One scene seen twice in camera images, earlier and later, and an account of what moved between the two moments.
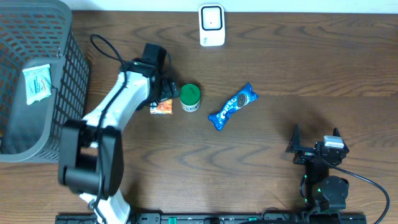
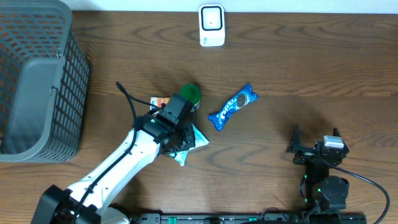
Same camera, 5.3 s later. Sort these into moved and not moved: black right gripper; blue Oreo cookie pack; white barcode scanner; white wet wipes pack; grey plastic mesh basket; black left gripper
Moved: black left gripper; white wet wipes pack
Not moved: grey plastic mesh basket; black right gripper; blue Oreo cookie pack; white barcode scanner
